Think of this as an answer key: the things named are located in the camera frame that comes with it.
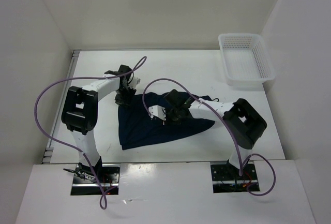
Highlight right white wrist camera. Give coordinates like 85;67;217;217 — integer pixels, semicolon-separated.
148;105;167;122

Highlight white plastic basket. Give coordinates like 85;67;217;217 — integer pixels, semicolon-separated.
218;33;276;87

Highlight purple cable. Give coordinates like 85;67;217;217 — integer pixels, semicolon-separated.
142;78;277;197
34;55;147;211

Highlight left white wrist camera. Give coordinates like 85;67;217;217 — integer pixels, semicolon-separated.
128;77;141;89

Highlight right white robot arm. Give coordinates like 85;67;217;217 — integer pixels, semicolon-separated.
165;89;267;179

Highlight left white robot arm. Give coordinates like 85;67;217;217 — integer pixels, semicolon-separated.
61;65;140;183

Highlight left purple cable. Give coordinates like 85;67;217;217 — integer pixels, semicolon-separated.
34;55;147;211

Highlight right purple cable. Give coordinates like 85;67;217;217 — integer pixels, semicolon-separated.
142;78;277;197

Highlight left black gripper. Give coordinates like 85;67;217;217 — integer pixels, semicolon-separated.
114;85;137;110

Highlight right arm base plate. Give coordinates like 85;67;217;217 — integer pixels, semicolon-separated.
210;162;260;193

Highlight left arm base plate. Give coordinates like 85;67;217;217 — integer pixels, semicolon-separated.
65;165;120;196

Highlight navy blue shorts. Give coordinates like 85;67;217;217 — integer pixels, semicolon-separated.
118;94;215;150

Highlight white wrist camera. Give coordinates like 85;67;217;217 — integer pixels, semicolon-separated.
128;77;141;89
148;105;167;122

